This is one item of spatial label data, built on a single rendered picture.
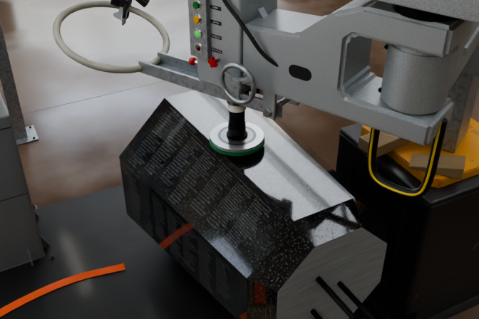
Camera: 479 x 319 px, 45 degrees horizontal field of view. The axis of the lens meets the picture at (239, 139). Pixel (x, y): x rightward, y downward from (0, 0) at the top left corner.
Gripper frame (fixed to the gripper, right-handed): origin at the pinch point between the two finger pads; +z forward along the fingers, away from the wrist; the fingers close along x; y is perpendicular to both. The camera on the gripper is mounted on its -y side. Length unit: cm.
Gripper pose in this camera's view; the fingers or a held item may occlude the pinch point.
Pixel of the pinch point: (125, 20)
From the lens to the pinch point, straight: 278.9
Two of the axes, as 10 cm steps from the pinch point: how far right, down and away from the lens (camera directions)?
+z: -2.5, 7.0, 6.7
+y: -9.6, -2.7, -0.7
